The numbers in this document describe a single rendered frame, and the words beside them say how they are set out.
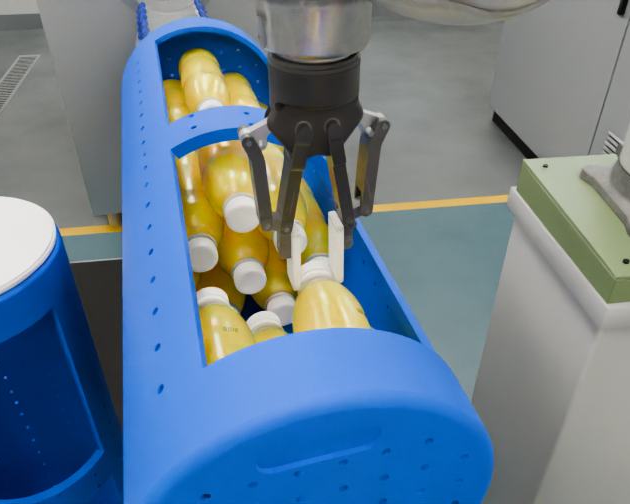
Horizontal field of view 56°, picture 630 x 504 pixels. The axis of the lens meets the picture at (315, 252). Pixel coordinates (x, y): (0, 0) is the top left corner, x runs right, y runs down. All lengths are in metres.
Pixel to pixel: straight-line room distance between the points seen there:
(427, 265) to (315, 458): 2.14
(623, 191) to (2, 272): 0.86
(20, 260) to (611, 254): 0.79
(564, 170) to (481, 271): 1.53
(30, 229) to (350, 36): 0.62
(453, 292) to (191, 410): 2.05
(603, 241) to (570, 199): 0.10
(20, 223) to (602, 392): 0.91
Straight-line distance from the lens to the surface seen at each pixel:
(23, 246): 0.92
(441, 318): 2.29
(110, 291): 2.25
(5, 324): 0.89
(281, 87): 0.49
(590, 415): 1.07
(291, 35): 0.46
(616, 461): 1.22
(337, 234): 0.58
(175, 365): 0.45
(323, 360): 0.40
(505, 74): 3.63
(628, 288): 0.88
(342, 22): 0.46
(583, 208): 0.97
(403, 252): 2.58
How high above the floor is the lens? 1.53
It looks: 37 degrees down
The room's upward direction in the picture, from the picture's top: straight up
